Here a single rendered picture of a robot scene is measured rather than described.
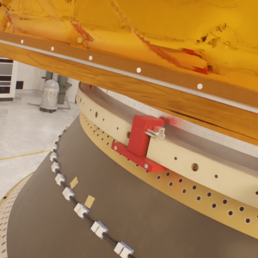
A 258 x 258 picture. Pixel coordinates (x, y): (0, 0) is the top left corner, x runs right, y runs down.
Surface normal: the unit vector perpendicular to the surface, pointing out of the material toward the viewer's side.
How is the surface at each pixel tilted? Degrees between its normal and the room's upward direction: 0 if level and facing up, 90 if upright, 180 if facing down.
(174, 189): 62
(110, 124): 90
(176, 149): 90
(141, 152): 90
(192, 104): 90
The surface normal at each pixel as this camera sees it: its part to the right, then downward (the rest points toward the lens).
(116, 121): -0.80, 0.00
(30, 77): 0.80, 0.31
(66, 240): -0.61, -0.44
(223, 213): -0.42, -0.36
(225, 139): -0.61, 0.08
